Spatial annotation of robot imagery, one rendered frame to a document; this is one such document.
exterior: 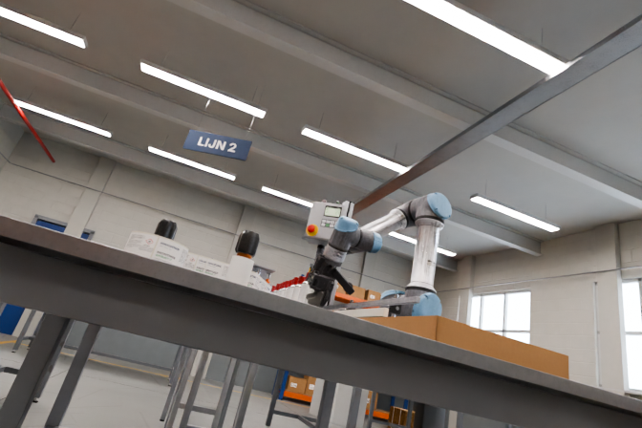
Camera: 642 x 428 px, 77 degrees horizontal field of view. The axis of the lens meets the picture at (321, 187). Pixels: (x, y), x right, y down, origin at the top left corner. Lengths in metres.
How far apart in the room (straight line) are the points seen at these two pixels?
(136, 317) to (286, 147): 5.87
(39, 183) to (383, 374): 9.56
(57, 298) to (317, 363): 0.32
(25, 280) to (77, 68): 6.18
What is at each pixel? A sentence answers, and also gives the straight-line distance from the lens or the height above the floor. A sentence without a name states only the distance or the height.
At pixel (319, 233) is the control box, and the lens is 1.91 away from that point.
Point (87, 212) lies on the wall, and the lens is 9.51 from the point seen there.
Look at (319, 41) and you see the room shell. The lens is 4.33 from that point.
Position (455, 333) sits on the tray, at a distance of 0.67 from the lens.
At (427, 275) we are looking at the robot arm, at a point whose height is 1.16.
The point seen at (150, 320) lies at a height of 0.77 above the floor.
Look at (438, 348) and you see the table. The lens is 0.62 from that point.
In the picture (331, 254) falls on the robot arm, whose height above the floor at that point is 1.11.
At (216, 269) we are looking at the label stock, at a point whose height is 1.03.
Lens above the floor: 0.77
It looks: 23 degrees up
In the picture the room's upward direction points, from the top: 14 degrees clockwise
